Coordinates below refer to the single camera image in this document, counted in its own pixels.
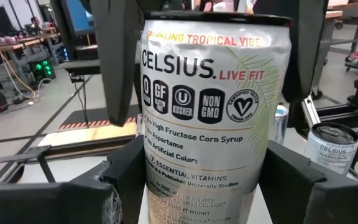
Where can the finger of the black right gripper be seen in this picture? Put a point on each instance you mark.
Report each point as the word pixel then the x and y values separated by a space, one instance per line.
pixel 306 46
pixel 118 62

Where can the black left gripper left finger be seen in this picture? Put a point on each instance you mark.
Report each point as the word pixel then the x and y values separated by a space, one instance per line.
pixel 57 202

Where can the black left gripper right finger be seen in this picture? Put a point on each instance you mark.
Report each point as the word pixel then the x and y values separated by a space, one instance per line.
pixel 322 202

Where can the Celsius Peach Vibe can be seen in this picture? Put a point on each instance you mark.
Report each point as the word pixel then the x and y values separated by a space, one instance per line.
pixel 331 149

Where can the Celsius Tropical Vibe can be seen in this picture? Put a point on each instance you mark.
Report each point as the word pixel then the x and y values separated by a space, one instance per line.
pixel 204 124

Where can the wooden workbench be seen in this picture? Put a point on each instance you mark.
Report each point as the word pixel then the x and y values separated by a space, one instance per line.
pixel 332 14
pixel 20 45

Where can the silver aluminium bar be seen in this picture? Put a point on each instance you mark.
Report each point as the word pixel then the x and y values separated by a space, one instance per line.
pixel 310 110

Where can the black mat hazard stripes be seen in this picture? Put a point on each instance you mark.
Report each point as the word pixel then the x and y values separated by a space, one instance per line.
pixel 82 116

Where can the black device green lights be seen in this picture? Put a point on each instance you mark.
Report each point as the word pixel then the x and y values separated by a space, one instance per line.
pixel 42 70

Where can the Red Bull sugarfree can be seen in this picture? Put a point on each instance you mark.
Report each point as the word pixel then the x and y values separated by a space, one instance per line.
pixel 280 124

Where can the person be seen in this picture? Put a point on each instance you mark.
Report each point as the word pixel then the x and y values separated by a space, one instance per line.
pixel 36 22

